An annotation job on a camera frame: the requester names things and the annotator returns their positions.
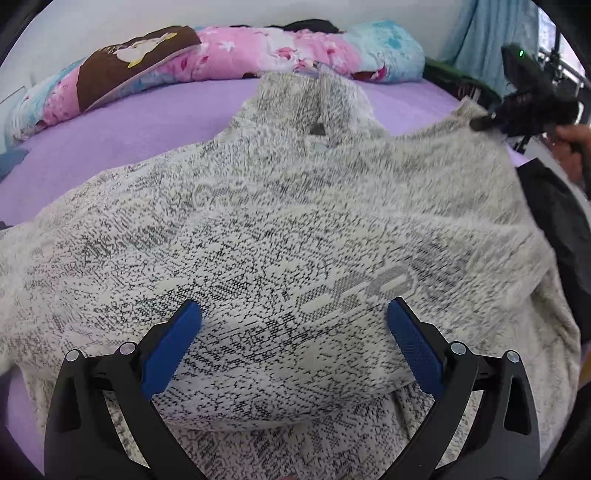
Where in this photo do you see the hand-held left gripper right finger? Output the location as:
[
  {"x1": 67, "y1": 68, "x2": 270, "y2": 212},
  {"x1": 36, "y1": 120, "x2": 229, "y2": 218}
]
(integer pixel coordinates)
[{"x1": 379, "y1": 298, "x2": 541, "y2": 480}]

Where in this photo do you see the dark green cloth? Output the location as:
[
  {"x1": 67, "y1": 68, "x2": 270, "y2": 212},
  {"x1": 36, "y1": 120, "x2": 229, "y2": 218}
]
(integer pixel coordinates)
[{"x1": 424, "y1": 58, "x2": 502, "y2": 109}]

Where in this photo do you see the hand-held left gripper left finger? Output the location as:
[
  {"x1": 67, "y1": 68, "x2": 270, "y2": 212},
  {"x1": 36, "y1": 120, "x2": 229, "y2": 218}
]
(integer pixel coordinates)
[{"x1": 44, "y1": 299, "x2": 208, "y2": 480}]

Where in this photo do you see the pink and blue floral quilt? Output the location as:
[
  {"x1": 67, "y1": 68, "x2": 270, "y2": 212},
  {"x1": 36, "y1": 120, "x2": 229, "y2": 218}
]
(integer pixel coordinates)
[{"x1": 9, "y1": 21, "x2": 426, "y2": 141}]

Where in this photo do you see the purple bed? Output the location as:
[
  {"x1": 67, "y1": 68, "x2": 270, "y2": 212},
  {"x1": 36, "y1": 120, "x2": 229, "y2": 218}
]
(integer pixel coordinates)
[{"x1": 0, "y1": 76, "x2": 536, "y2": 480}]

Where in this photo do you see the small black garment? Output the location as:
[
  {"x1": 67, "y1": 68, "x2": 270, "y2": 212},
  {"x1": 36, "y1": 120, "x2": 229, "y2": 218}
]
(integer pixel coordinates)
[{"x1": 283, "y1": 18, "x2": 347, "y2": 34}]

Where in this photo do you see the brown duck print pillow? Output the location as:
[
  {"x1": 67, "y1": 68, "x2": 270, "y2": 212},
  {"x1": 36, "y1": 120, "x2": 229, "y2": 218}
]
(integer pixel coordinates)
[{"x1": 76, "y1": 25, "x2": 204, "y2": 114}]

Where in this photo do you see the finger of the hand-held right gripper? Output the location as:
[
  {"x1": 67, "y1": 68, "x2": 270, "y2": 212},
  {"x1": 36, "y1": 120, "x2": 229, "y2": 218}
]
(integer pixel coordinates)
[{"x1": 468, "y1": 113, "x2": 499, "y2": 132}]

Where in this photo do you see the light blue curtain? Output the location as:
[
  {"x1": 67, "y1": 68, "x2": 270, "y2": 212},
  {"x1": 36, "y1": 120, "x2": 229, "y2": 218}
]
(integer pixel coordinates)
[{"x1": 441, "y1": 0, "x2": 541, "y2": 84}]

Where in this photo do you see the black jacket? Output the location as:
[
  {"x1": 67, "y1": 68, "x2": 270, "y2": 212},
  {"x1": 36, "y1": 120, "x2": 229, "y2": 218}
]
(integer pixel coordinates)
[{"x1": 516, "y1": 158, "x2": 591, "y2": 344}]

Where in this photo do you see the white and black knit sweater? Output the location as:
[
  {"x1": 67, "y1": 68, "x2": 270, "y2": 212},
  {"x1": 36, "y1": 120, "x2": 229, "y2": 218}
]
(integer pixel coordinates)
[{"x1": 0, "y1": 69, "x2": 583, "y2": 480}]

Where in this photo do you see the blue cloth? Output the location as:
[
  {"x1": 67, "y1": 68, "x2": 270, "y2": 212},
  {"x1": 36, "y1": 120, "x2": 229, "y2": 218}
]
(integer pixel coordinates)
[{"x1": 0, "y1": 150, "x2": 28, "y2": 183}]

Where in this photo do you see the person's right hand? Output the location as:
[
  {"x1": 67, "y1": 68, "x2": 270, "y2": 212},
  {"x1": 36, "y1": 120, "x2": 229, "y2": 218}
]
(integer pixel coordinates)
[{"x1": 551, "y1": 124, "x2": 591, "y2": 185}]

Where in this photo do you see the metal window railing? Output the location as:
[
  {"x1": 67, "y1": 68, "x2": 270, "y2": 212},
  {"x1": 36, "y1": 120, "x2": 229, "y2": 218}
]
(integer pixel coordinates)
[{"x1": 538, "y1": 9, "x2": 591, "y2": 95}]

